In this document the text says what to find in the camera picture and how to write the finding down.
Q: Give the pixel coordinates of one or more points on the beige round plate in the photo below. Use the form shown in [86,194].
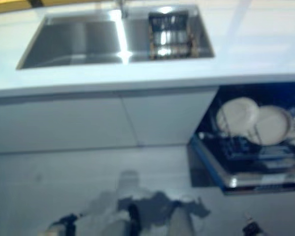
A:
[236,115]
[273,127]

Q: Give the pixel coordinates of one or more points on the dark window frame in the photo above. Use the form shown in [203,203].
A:
[37,2]

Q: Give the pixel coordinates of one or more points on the stainless steel sink basin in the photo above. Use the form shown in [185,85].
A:
[76,41]

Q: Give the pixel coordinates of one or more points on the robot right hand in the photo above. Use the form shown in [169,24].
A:
[252,227]

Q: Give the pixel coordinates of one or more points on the black dish drying rack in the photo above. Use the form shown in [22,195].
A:
[169,37]

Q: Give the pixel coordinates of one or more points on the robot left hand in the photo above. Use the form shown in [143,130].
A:
[66,225]

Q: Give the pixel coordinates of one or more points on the chrome gooseneck faucet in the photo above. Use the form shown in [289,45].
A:
[123,7]

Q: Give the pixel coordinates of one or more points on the narrow white cabinet door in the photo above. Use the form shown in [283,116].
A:
[167,118]

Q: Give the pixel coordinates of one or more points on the wide white cabinet door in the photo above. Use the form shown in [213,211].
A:
[51,123]

